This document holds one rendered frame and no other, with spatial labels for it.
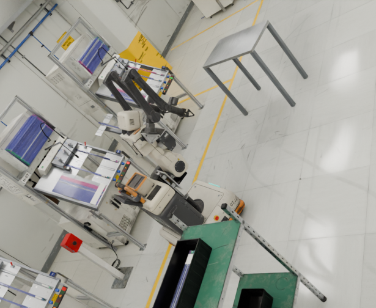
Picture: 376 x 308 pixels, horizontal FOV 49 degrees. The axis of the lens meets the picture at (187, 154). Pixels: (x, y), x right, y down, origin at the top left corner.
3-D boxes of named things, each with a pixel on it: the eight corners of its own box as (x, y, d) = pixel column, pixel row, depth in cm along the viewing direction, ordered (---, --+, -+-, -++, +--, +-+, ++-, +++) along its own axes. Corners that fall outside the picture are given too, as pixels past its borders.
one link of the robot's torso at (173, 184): (178, 194, 360) (159, 176, 349) (164, 187, 384) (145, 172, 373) (196, 169, 366) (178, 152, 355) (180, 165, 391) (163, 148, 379)
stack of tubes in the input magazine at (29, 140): (54, 129, 450) (34, 113, 437) (29, 165, 421) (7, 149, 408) (48, 132, 458) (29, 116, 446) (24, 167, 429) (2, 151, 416)
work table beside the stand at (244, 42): (294, 106, 428) (250, 49, 390) (244, 115, 482) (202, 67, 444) (308, 76, 447) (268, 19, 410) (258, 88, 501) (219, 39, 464)
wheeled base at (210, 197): (206, 267, 355) (188, 253, 344) (171, 245, 410) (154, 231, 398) (249, 205, 371) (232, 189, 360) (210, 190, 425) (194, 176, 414)
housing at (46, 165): (69, 144, 467) (66, 136, 456) (47, 178, 439) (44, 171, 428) (63, 142, 469) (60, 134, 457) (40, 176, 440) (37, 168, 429)
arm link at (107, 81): (98, 79, 347) (102, 79, 338) (110, 69, 351) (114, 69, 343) (129, 121, 365) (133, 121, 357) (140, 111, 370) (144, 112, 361)
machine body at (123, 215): (150, 197, 507) (114, 166, 478) (128, 247, 467) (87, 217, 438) (118, 204, 551) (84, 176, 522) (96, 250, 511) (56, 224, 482)
